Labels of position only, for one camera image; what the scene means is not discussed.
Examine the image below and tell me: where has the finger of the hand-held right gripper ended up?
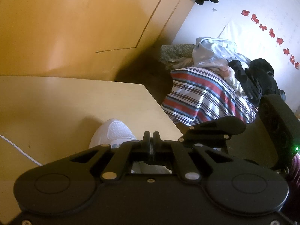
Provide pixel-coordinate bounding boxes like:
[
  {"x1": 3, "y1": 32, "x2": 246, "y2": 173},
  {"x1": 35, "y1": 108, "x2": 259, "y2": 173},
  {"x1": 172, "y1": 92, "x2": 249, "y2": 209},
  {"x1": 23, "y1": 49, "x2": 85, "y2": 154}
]
[{"x1": 178, "y1": 121, "x2": 230, "y2": 149}]

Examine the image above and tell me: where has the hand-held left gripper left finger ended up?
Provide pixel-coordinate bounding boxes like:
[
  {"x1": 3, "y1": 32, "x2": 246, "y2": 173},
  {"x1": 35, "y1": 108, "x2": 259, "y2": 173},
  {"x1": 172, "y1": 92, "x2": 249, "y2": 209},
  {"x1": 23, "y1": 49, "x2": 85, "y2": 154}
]
[{"x1": 70, "y1": 131, "x2": 153, "y2": 182}]

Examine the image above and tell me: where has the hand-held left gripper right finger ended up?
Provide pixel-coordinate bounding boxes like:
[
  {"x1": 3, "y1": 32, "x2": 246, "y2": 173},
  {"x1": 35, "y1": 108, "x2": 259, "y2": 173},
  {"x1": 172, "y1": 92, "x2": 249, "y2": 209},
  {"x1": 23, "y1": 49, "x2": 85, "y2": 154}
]
[{"x1": 153, "y1": 131, "x2": 232, "y2": 182}]

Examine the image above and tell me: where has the white speckled shoelace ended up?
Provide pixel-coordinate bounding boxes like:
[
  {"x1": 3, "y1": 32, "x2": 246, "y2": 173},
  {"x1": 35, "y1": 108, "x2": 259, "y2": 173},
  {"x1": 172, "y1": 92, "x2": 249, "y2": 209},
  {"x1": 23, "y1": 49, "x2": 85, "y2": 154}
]
[{"x1": 0, "y1": 135, "x2": 155, "y2": 167}]

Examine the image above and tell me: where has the white and blue sneaker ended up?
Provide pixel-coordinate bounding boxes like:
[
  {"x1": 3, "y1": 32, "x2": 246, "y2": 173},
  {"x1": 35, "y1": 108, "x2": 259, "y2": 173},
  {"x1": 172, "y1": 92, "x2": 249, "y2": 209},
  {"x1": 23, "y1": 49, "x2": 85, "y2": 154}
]
[{"x1": 88, "y1": 119, "x2": 170, "y2": 174}]

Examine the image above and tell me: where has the striped blanket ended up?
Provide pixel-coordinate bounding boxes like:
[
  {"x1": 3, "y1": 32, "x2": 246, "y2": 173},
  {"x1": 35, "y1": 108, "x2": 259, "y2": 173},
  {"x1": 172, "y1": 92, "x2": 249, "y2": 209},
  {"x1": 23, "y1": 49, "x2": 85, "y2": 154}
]
[{"x1": 162, "y1": 67, "x2": 258, "y2": 126}]

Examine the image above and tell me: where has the beige cloth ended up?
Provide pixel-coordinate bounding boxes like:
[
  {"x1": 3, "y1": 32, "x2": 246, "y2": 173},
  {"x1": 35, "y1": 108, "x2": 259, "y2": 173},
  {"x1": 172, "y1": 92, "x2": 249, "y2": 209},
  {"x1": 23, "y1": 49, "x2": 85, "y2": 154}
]
[{"x1": 206, "y1": 61, "x2": 235, "y2": 78}]

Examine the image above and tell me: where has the crumpled white plastic bag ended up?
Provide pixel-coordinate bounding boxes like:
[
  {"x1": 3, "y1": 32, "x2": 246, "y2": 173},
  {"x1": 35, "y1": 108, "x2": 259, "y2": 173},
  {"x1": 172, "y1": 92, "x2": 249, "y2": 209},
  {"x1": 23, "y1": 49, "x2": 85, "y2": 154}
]
[{"x1": 192, "y1": 37, "x2": 238, "y2": 67}]

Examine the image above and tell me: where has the green leaf-print cloth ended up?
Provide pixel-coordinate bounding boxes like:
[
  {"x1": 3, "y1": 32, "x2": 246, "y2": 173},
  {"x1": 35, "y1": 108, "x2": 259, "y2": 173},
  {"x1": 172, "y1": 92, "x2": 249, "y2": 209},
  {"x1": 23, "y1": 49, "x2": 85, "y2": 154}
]
[{"x1": 160, "y1": 43, "x2": 196, "y2": 70}]

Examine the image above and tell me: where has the wooden wardrobe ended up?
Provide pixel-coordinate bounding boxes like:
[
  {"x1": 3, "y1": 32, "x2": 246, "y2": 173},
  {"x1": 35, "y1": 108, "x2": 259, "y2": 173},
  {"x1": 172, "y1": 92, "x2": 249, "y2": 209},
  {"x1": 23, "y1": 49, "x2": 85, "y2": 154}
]
[{"x1": 0, "y1": 0, "x2": 196, "y2": 87}]

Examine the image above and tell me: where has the row of red wall stickers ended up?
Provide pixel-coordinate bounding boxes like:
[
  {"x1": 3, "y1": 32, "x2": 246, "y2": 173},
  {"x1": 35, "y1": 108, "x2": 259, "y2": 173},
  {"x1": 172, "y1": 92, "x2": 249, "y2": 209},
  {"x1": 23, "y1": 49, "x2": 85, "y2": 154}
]
[{"x1": 241, "y1": 9, "x2": 300, "y2": 70}]

